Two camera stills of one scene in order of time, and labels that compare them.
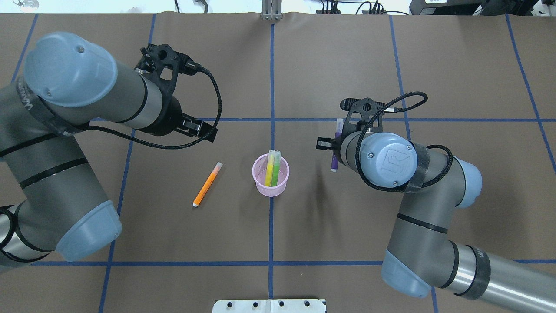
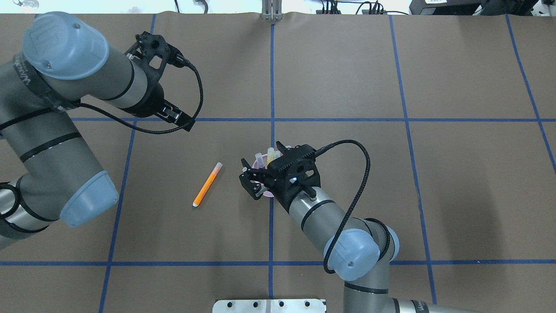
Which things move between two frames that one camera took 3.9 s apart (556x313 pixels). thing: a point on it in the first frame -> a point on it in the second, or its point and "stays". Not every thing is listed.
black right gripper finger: (325, 143) -> (287, 176)
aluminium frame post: (272, 10) stays
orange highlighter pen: (215, 172) stays
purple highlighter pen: (339, 134) -> (259, 160)
